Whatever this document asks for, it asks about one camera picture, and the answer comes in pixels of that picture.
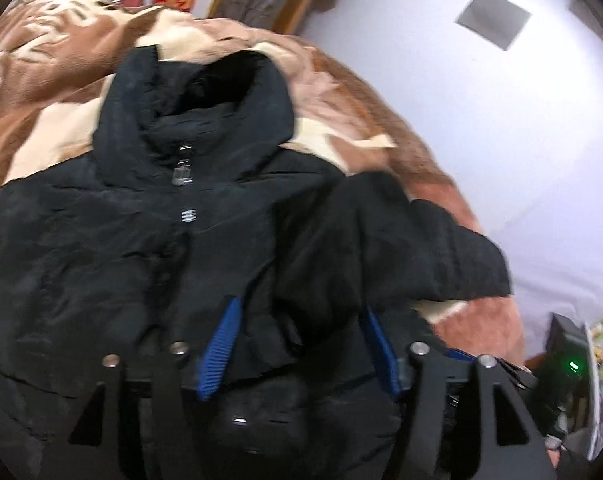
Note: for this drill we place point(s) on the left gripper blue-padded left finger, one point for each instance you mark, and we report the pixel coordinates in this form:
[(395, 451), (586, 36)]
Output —
[(214, 360)]

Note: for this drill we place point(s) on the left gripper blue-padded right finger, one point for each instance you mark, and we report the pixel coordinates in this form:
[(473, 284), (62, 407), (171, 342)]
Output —
[(383, 357)]

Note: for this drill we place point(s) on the black puffer jacket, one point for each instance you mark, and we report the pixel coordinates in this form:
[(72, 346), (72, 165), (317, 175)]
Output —
[(116, 266)]

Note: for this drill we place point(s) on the brown cream plush blanket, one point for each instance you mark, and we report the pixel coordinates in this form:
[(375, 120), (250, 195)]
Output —
[(58, 59)]

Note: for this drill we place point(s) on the grey wall panel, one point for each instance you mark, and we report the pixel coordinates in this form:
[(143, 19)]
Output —
[(497, 21)]

